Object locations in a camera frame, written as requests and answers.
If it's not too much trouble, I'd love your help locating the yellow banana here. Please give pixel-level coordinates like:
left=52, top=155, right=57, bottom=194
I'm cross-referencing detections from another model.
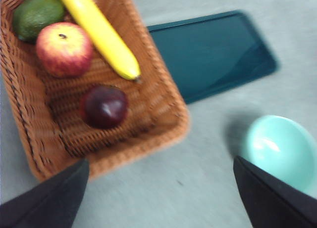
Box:
left=54, top=0, right=142, bottom=81

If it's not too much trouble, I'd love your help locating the dark red plum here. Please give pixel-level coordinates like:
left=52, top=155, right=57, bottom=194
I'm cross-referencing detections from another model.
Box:
left=80, top=86, right=129, bottom=129

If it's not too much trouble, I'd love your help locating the dark green rectangular tray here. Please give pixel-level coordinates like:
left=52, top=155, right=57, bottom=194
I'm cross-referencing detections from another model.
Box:
left=146, top=10, right=278, bottom=105

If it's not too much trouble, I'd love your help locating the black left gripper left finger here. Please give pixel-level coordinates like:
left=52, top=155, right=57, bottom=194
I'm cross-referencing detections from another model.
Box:
left=0, top=158, right=90, bottom=228

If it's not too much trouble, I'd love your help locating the brown wicker basket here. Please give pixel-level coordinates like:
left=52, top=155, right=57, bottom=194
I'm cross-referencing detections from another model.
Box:
left=0, top=0, right=191, bottom=182

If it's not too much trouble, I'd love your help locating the red yellow apple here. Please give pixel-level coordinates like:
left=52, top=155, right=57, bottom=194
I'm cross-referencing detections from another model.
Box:
left=35, top=22, right=94, bottom=78

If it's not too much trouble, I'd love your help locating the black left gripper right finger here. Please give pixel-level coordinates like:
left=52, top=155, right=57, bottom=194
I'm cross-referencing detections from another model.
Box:
left=233, top=155, right=317, bottom=228

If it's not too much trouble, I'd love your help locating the teal ceramic bowl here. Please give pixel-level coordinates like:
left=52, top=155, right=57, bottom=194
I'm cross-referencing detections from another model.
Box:
left=239, top=115, right=317, bottom=196

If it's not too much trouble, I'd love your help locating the green avocado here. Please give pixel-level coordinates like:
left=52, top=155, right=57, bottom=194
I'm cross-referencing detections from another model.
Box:
left=12, top=0, right=65, bottom=43

